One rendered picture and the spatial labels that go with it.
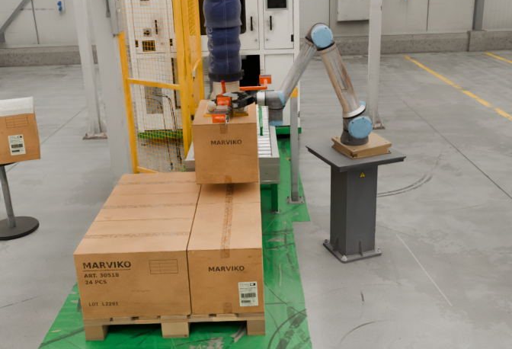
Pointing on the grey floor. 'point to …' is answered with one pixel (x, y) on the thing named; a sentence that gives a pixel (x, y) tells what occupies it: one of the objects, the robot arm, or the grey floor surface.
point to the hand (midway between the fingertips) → (224, 100)
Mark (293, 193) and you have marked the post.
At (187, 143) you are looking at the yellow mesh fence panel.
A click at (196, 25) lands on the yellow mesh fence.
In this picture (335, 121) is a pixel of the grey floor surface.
